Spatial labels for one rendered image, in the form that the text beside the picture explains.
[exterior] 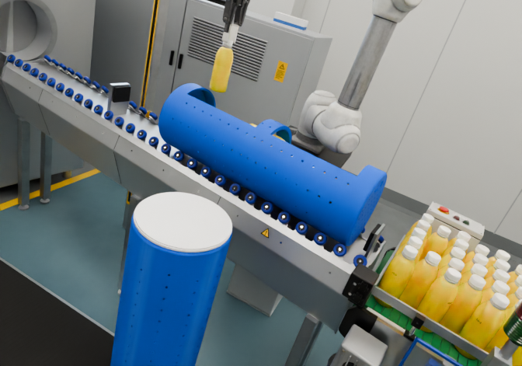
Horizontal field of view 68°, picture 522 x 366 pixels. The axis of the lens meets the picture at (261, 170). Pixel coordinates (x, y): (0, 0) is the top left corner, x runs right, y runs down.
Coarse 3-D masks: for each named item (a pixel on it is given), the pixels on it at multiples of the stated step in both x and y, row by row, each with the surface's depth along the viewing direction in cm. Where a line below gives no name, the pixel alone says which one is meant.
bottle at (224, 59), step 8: (224, 48) 151; (216, 56) 153; (224, 56) 151; (232, 56) 153; (216, 64) 153; (224, 64) 152; (216, 72) 154; (224, 72) 154; (216, 80) 155; (224, 80) 156; (216, 88) 156; (224, 88) 158
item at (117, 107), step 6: (114, 84) 181; (120, 84) 183; (126, 84) 185; (114, 90) 180; (120, 90) 182; (126, 90) 185; (108, 96) 183; (114, 96) 181; (120, 96) 184; (126, 96) 186; (108, 102) 183; (114, 102) 182; (120, 102) 187; (126, 102) 190; (108, 108) 185; (114, 108) 186; (120, 108) 189; (126, 108) 192; (114, 114) 187; (120, 114) 191
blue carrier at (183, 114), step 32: (192, 96) 152; (160, 128) 156; (192, 128) 147; (224, 128) 141; (256, 128) 139; (288, 128) 148; (224, 160) 142; (256, 160) 134; (288, 160) 130; (320, 160) 128; (256, 192) 141; (288, 192) 130; (320, 192) 124; (352, 192) 120; (320, 224) 128; (352, 224) 120
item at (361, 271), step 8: (360, 264) 118; (352, 272) 113; (360, 272) 114; (368, 272) 115; (352, 280) 114; (360, 280) 112; (368, 280) 112; (376, 280) 113; (344, 288) 116; (352, 288) 114; (360, 288) 112; (368, 288) 111; (352, 296) 115; (360, 296) 112; (368, 296) 116; (360, 304) 114
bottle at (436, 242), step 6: (432, 234) 134; (438, 234) 132; (432, 240) 132; (438, 240) 131; (444, 240) 131; (426, 246) 134; (432, 246) 132; (438, 246) 131; (444, 246) 131; (426, 252) 134; (438, 252) 132; (420, 258) 136
